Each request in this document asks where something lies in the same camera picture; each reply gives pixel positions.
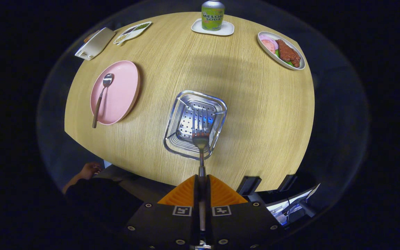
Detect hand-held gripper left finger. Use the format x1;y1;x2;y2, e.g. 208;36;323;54
124;175;201;250

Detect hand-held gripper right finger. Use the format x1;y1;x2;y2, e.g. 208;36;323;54
205;175;285;250

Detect fork with wooden handle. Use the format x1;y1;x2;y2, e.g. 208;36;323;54
192;108;210;232

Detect spoon with wooden handle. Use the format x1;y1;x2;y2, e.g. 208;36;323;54
92;73;114;128

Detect white paper sheet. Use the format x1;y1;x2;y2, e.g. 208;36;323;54
266;183;321;212

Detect person's dark clothing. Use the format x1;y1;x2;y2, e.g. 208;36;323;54
65;165;174;224

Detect square metal drainer basket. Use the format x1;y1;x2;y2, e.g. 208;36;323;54
163;90;228;161

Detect pink round plate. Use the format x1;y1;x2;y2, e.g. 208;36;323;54
90;60;141;125

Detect green vegetable leaf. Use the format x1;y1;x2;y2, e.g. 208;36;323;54
275;49;295;67

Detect white oval plate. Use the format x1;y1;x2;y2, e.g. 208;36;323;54
257;31;306;70

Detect brown meat piece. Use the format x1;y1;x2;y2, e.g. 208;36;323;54
276;39;301;68

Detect pink ham slices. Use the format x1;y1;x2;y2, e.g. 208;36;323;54
259;34;279;54

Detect cream toaster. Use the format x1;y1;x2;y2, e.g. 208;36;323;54
75;27;116;61

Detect white divided dish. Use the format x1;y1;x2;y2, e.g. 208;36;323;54
113;22;152;46

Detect white square coaster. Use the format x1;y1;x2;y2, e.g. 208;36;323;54
191;18;235;36

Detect toast slice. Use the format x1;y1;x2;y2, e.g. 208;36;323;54
84;30;100;43

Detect green soda bottle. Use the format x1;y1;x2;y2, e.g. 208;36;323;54
201;0;225;31

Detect black bracket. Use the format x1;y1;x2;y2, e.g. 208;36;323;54
278;174;298;192
236;176;262;195

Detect black device with cables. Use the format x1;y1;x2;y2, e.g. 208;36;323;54
273;203;317;226

